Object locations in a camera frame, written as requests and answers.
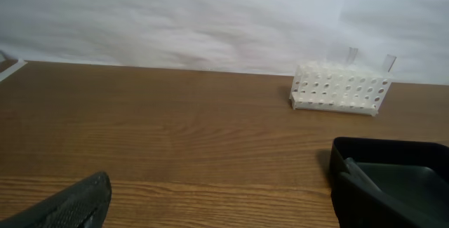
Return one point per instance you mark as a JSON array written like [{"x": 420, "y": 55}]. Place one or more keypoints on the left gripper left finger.
[{"x": 70, "y": 207}]

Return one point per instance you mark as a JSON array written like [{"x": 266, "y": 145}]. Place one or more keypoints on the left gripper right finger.
[{"x": 368, "y": 210}]

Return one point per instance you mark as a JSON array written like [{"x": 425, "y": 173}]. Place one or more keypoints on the clear test tube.
[
  {"x": 388, "y": 63},
  {"x": 351, "y": 56},
  {"x": 359, "y": 172}
]

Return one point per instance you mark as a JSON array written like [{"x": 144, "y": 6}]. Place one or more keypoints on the black tray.
[{"x": 403, "y": 151}]

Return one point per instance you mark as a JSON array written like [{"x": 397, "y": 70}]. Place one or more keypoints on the white test tube rack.
[{"x": 336, "y": 91}]

